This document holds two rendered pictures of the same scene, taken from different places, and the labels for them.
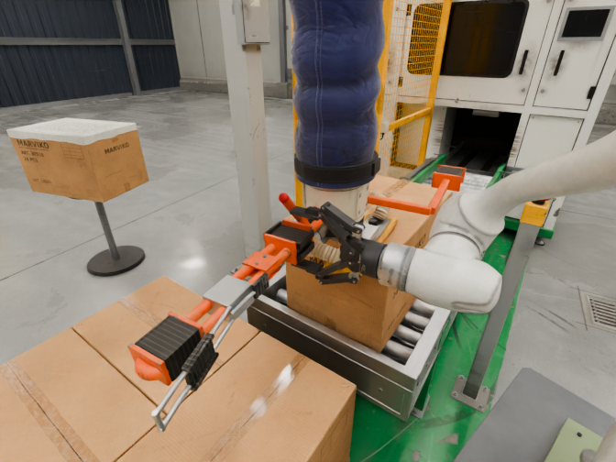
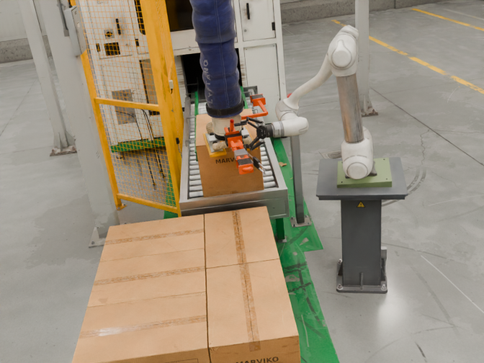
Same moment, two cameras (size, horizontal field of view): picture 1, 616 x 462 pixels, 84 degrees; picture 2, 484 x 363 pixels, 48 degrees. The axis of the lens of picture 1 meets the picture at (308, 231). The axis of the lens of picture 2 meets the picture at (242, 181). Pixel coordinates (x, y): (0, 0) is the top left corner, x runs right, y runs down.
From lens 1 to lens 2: 2.53 m
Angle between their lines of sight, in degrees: 33
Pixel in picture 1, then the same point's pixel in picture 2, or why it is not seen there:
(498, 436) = (324, 174)
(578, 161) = (313, 82)
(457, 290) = (299, 125)
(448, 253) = (291, 117)
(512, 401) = (323, 167)
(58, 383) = (138, 270)
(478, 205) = (290, 101)
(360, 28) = (233, 55)
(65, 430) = (170, 271)
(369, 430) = not seen: hidden behind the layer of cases
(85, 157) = not seen: outside the picture
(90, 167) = not seen: outside the picture
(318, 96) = (225, 81)
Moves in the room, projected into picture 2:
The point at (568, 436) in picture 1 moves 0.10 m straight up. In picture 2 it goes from (340, 164) to (339, 149)
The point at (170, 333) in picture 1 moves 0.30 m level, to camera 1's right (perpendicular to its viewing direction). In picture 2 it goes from (244, 160) to (286, 142)
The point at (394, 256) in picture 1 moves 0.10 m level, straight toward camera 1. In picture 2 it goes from (276, 124) to (284, 130)
